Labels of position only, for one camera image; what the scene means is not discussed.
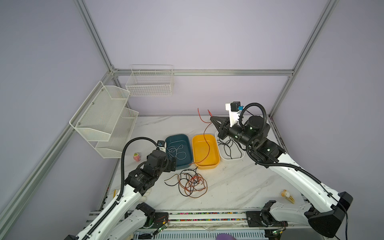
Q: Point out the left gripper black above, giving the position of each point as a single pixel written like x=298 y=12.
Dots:
x=172 y=167

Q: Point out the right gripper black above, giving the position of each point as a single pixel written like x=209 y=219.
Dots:
x=223 y=123

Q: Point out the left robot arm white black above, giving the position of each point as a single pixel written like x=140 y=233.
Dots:
x=109 y=225

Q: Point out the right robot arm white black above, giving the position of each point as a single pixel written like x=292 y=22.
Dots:
x=326 y=209

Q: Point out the dark teal plastic bin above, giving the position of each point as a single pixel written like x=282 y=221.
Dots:
x=179 y=147

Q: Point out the white plastic bin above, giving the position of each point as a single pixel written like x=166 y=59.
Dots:
x=229 y=150

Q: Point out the yellow plastic bin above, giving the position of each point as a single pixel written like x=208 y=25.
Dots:
x=205 y=152

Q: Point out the small pink green ball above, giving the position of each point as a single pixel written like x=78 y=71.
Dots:
x=137 y=157

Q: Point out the lower white mesh shelf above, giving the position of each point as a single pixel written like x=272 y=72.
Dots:
x=120 y=135

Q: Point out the white mesh shelf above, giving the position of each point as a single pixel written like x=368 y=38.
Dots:
x=120 y=135
x=97 y=117

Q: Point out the upper white mesh shelf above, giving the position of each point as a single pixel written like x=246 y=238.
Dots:
x=97 y=117

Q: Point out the purple object at edge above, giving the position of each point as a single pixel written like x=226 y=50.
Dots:
x=225 y=237

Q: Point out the small yellow toy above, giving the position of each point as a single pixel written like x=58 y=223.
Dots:
x=287 y=195

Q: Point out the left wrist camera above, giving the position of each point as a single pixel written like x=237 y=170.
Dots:
x=161 y=145

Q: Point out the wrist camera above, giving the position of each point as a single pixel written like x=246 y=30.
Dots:
x=161 y=145
x=234 y=109

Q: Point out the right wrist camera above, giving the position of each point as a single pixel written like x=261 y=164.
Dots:
x=234 y=109

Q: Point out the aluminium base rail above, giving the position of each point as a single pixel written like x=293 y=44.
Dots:
x=216 y=219

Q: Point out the white wire wall basket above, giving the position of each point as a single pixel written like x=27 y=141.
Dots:
x=151 y=80

